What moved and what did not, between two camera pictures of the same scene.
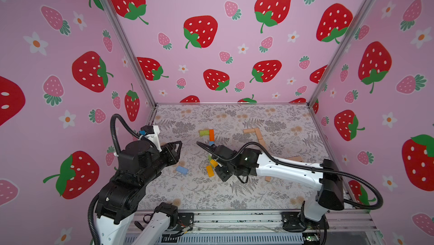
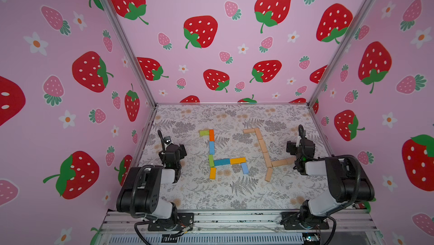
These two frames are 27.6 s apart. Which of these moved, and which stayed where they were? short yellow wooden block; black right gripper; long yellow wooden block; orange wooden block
Moved: long yellow wooden block; short yellow wooden block; black right gripper
Stayed: orange wooden block
